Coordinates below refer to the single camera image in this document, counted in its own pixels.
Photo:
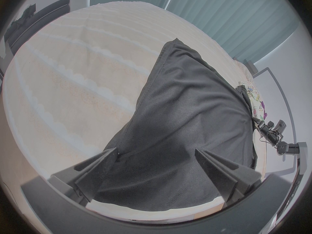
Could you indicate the black T-shirt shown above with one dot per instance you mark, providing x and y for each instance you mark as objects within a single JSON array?
[{"x": 185, "y": 111}]

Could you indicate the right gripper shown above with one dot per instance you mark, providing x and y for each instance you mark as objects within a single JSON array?
[{"x": 267, "y": 134}]

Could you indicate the white printed garment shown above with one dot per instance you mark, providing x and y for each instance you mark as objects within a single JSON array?
[{"x": 253, "y": 101}]

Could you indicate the pale pink pillow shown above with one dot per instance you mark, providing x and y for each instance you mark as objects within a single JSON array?
[{"x": 245, "y": 75}]

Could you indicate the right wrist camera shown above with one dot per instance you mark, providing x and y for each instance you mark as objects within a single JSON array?
[{"x": 270, "y": 124}]

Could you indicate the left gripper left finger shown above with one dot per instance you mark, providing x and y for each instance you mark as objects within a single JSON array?
[{"x": 92, "y": 177}]

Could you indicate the black low cabinet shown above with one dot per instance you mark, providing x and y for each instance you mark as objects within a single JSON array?
[{"x": 48, "y": 11}]

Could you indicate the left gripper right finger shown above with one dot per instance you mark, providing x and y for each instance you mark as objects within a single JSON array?
[{"x": 224, "y": 177}]

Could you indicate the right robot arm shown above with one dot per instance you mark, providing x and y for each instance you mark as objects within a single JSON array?
[{"x": 290, "y": 149}]

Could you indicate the grey bedside table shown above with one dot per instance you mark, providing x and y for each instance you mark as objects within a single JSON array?
[{"x": 253, "y": 67}]

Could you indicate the bed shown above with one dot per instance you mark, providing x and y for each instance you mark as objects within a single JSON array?
[{"x": 73, "y": 82}]

